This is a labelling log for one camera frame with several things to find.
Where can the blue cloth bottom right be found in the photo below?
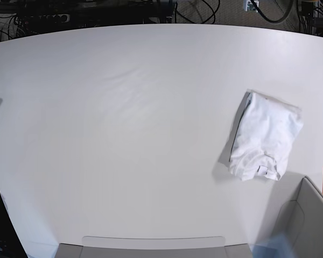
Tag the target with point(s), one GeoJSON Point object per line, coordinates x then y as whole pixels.
{"type": "Point", "coordinates": [276, 247]}

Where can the white T-shirt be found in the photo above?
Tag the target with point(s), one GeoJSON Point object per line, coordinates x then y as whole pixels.
{"type": "Point", "coordinates": [264, 138]}

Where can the grey cardboard box right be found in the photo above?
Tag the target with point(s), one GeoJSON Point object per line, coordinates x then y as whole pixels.
{"type": "Point", "coordinates": [301, 221]}

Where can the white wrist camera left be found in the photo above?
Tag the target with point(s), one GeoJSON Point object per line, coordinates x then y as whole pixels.
{"type": "Point", "coordinates": [248, 6]}

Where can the grey bin bottom edge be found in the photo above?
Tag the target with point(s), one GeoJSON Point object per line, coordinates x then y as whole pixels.
{"type": "Point", "coordinates": [95, 246]}

